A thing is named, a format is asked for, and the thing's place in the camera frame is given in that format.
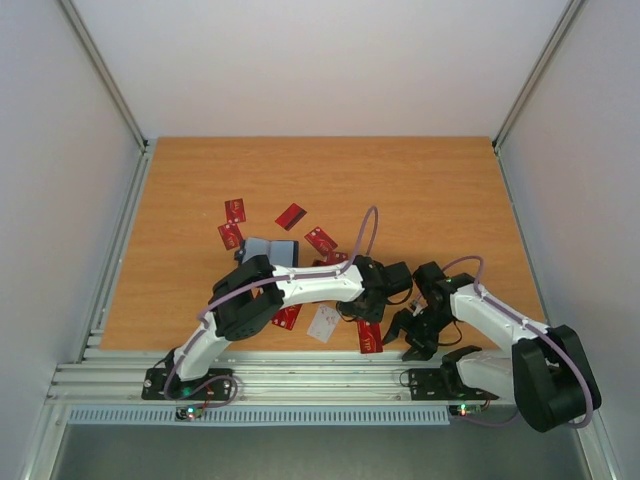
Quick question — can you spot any red VIP card middle right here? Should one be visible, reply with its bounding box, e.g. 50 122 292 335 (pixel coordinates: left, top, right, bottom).
312 251 349 267

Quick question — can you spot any red card near left gripper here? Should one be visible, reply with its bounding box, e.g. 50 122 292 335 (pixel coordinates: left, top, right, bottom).
217 223 244 250

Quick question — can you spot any red VIP card centre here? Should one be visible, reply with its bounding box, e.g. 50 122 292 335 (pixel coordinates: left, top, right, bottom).
304 226 337 256

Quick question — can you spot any grey slotted cable duct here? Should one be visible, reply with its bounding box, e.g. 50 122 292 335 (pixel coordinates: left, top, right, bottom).
67 405 450 427

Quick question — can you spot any red VIP card right stack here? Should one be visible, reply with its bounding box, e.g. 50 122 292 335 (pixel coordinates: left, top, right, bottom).
356 320 383 354

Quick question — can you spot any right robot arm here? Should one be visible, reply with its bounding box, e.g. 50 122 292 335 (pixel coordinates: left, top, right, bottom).
383 262 602 433

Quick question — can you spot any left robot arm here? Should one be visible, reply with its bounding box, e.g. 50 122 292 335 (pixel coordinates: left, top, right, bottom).
163 255 412 400

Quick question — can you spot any controller board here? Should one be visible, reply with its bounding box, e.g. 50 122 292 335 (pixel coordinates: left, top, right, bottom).
449 403 488 417
175 404 207 422

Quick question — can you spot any blue leather card holder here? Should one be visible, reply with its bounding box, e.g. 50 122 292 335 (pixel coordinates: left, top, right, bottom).
234 237 299 267

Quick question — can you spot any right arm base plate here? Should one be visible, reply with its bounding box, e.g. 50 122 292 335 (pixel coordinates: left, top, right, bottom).
404 368 498 402

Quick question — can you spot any aluminium corner post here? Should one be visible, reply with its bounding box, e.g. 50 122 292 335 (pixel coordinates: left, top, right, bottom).
57 0 148 152
492 0 589 151

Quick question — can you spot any aluminium rail frame front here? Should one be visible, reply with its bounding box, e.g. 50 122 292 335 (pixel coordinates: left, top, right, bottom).
44 349 596 406

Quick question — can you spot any white card bottom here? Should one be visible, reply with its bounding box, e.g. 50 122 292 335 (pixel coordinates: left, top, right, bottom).
307 304 341 343

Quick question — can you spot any red card far left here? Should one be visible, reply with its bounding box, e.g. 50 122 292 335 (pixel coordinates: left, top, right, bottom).
224 198 246 224

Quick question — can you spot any red card magnetic stripe back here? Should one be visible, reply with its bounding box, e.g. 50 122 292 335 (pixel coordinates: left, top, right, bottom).
275 203 307 231

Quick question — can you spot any left controller board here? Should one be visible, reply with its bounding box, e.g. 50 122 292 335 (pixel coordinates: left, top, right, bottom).
175 404 207 422

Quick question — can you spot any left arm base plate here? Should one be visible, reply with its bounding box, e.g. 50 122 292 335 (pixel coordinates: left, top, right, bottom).
141 367 235 401

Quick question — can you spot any right controller board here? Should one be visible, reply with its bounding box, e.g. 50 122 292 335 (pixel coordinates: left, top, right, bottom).
449 403 488 417

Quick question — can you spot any left aluminium corner post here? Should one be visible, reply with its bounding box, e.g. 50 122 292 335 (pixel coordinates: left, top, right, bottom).
57 0 148 152

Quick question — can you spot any right aluminium corner post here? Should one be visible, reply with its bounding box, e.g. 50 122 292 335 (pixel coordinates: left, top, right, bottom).
492 0 589 151

